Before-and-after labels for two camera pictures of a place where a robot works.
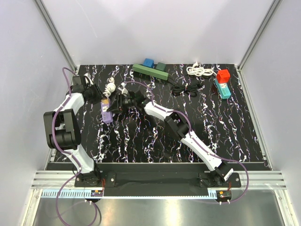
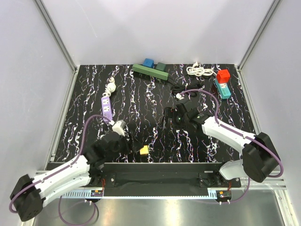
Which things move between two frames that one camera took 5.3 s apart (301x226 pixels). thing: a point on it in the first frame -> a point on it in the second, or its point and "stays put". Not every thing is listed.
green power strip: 151,71 stays put
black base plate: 155,176 stays put
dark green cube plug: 161,66 stays put
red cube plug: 223,76 stays put
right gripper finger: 115,103 -> 166,123
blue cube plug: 148,62 stays put
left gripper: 99,95 -> 129,147
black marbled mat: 206,98 stays put
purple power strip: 107,116 stays put
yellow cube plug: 105,101 -> 144,150
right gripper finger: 114,108 -> 168,112
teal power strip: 223,89 stays put
